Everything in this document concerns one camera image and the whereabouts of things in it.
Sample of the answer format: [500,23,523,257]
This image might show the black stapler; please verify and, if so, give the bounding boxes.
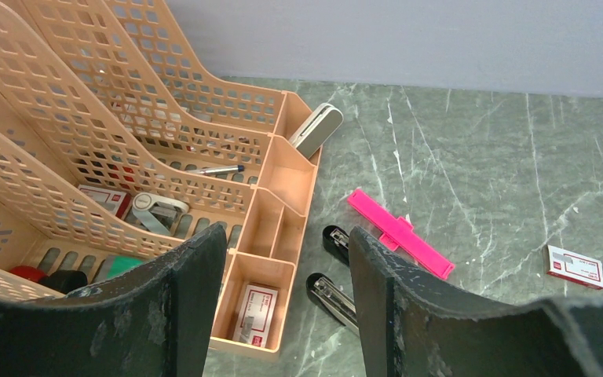
[305,225,360,336]

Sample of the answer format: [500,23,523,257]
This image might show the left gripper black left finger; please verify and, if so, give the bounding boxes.
[0,224,227,376]

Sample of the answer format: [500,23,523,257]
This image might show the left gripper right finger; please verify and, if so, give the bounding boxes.
[349,227,603,376]

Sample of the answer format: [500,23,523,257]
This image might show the staple box in organizer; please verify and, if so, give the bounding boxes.
[232,284,279,348]

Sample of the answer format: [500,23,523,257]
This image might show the red black round objects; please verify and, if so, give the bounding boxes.
[9,265,88,294]

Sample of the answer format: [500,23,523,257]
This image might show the green round object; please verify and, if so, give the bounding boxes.
[93,255,143,283]

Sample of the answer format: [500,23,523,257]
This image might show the pink plastic staple remover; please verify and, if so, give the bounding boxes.
[347,189,455,280]

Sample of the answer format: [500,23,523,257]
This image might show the red white staple box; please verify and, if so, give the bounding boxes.
[543,244,603,290]

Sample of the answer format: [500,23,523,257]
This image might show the red box in organizer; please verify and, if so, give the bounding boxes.
[78,185,132,218]

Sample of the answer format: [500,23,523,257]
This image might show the silver blue pen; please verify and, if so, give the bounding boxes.
[188,165,245,176]

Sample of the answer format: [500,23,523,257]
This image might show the grey white device in organizer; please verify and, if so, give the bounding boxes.
[288,103,344,159]

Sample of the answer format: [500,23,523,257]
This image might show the orange mesh file organizer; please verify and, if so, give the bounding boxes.
[0,1,319,361]

